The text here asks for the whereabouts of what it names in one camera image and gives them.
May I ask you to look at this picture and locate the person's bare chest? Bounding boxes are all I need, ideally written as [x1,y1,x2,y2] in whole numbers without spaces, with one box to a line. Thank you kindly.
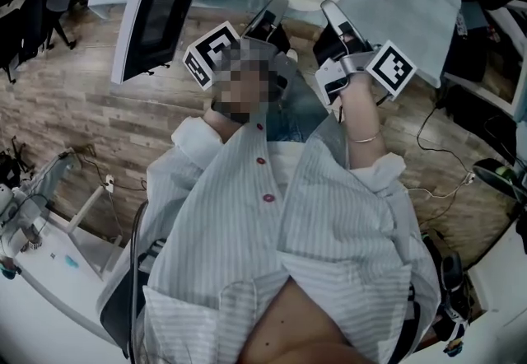
[242,276,388,364]

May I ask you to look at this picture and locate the gold bracelet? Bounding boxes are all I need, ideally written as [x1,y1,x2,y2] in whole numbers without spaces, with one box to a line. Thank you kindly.
[348,130,382,144]

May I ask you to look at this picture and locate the black round dish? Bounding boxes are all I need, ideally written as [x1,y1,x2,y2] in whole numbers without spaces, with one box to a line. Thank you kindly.
[472,158,527,201]

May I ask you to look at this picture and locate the blue jeans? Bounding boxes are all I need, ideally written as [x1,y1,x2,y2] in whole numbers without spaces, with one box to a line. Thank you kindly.
[263,69,330,145]

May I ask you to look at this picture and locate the person's left forearm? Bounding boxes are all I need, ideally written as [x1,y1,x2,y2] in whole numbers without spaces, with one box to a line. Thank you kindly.
[203,109,248,145]

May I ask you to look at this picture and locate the striped white shirt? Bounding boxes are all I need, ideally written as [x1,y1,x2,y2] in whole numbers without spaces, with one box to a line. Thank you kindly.
[96,114,444,364]

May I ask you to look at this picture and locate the grey office chair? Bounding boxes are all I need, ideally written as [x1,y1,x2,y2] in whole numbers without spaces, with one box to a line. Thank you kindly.
[44,0,79,51]

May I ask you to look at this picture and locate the white cable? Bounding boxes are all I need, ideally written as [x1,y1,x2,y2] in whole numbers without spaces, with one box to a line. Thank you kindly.
[405,176,470,198]

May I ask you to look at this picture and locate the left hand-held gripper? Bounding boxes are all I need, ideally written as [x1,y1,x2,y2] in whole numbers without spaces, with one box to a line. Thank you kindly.
[182,0,301,105]

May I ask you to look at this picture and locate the black office chair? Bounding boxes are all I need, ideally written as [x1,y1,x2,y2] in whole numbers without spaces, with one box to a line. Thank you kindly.
[0,0,46,83]

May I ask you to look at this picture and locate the white desk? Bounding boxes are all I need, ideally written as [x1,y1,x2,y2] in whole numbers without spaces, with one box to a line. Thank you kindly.
[442,0,527,124]
[0,184,124,347]

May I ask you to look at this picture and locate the black cable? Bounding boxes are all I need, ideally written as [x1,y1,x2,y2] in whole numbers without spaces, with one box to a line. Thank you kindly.
[416,105,473,174]
[129,201,149,364]

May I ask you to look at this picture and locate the white undershirt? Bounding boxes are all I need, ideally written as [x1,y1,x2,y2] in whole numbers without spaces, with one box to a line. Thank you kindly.
[267,142,308,194]

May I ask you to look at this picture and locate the person's right forearm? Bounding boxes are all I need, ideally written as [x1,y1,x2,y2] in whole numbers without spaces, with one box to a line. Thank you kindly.
[339,73,388,170]

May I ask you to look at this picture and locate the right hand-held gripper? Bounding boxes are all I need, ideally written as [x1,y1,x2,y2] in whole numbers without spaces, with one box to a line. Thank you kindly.
[312,0,417,106]

